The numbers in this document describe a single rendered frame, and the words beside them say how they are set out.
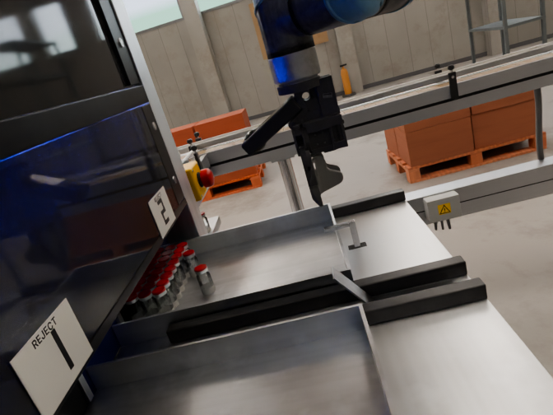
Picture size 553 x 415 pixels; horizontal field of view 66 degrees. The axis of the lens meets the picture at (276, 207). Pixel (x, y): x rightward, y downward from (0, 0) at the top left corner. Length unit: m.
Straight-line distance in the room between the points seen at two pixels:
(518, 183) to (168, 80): 8.56
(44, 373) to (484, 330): 0.41
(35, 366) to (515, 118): 3.48
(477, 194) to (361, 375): 1.39
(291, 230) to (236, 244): 0.11
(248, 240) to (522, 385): 0.54
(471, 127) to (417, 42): 6.10
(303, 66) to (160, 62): 9.15
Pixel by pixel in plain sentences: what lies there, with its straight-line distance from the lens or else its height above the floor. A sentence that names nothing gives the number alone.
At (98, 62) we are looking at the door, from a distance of 0.69.
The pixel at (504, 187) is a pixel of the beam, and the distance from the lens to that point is 1.83.
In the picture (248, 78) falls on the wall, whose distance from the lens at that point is 9.37.
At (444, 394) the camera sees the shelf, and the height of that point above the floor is 0.88.
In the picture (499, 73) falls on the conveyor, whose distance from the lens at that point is 1.69.
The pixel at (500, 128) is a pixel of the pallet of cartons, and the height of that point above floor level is 0.23.
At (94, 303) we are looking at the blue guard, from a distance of 0.48.
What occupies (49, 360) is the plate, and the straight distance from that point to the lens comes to 0.41.
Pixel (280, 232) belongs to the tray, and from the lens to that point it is 0.83.
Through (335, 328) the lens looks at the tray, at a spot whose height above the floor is 0.89.
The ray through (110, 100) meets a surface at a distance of 0.65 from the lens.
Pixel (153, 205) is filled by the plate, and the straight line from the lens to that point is 0.67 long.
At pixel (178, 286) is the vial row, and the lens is 0.73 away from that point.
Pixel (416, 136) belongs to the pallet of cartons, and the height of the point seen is 0.35.
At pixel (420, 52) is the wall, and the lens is 9.50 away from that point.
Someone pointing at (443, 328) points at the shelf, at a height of 0.88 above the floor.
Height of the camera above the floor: 1.20
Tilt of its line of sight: 19 degrees down
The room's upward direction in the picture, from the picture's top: 17 degrees counter-clockwise
